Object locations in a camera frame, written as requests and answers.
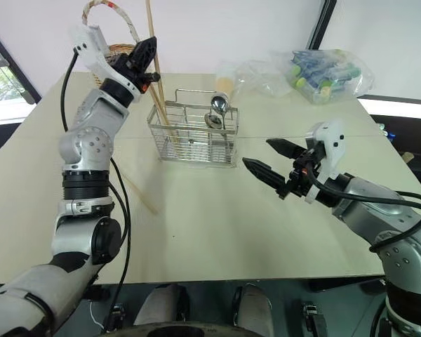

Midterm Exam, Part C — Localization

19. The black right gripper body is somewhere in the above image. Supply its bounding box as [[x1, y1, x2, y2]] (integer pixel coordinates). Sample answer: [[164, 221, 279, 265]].
[[286, 146, 326, 199]]

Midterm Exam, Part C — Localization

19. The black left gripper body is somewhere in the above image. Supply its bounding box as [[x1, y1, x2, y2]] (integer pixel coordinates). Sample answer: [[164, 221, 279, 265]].
[[108, 52, 152, 95]]

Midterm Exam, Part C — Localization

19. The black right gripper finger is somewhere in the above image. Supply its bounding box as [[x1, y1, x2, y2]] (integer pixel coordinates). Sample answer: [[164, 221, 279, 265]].
[[265, 138, 309, 162], [241, 157, 292, 201]]

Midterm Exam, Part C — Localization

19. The wooden chopstick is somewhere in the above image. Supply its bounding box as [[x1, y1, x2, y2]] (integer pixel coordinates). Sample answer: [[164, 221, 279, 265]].
[[145, 0, 180, 144], [147, 82, 171, 127], [120, 171, 161, 216]]

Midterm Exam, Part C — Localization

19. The large metal spoon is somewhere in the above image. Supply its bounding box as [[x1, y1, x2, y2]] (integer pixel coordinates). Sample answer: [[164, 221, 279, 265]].
[[210, 93, 230, 142]]

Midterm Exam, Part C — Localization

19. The small metal spoon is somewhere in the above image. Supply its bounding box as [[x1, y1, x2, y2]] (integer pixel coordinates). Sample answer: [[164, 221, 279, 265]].
[[203, 112, 223, 130]]

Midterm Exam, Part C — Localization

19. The clear plastic bag with cups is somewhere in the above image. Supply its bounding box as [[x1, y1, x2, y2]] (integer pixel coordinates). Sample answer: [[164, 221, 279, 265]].
[[215, 58, 293, 102]]

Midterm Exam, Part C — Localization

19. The plastic bag of bottles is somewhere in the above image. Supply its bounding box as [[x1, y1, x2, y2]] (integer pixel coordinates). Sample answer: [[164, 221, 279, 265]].
[[269, 48, 377, 107]]

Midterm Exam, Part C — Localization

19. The small clutter on side table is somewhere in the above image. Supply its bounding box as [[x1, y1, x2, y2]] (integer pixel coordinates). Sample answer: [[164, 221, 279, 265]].
[[379, 121, 398, 142]]

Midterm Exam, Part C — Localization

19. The dark side table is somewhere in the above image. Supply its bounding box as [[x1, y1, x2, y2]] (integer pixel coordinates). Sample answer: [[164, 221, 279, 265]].
[[356, 97, 421, 208]]

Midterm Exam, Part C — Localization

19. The grey rounded robot foot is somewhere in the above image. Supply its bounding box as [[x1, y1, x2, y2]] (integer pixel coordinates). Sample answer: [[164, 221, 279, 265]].
[[233, 283, 275, 337], [133, 283, 184, 327]]

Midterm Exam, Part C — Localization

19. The dark round robot body rim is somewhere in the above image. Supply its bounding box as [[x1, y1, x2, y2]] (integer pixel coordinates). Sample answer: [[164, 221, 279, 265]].
[[117, 321, 269, 337]]

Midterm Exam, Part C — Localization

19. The woven basket with handle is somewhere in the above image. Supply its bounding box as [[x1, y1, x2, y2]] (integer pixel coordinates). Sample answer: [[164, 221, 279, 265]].
[[81, 0, 143, 87]]

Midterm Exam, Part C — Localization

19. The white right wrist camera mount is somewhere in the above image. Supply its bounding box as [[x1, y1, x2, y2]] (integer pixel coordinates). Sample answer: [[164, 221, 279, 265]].
[[303, 118, 347, 205]]

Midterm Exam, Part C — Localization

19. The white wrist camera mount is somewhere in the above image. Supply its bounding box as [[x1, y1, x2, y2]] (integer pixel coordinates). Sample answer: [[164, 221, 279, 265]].
[[303, 118, 347, 205], [69, 23, 142, 103]]

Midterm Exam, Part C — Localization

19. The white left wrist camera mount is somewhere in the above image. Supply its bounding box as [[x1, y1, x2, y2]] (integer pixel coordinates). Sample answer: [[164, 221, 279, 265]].
[[69, 23, 142, 103]]

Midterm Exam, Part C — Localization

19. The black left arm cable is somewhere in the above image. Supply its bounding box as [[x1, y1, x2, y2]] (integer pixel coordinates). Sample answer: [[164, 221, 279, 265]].
[[60, 48, 133, 333]]

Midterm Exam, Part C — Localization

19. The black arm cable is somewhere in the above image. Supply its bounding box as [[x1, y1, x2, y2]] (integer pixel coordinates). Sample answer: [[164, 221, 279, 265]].
[[306, 167, 421, 253], [60, 48, 133, 333]]

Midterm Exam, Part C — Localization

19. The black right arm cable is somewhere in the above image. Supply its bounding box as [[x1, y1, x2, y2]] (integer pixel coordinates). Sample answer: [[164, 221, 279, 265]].
[[306, 167, 421, 253]]

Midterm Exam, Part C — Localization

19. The metal wire basket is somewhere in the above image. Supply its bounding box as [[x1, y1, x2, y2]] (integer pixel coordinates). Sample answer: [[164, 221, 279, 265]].
[[147, 88, 240, 166]]

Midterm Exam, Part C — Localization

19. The black window frame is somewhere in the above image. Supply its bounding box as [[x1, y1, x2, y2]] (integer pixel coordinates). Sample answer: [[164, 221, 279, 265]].
[[0, 20, 43, 124]]

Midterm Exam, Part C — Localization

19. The black wall pillar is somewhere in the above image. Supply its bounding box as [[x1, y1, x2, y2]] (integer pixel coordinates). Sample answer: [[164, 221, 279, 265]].
[[306, 0, 338, 51]]

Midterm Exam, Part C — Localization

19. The thin white floor cable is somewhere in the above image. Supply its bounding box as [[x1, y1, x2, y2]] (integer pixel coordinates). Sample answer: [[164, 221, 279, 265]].
[[90, 300, 105, 328]]

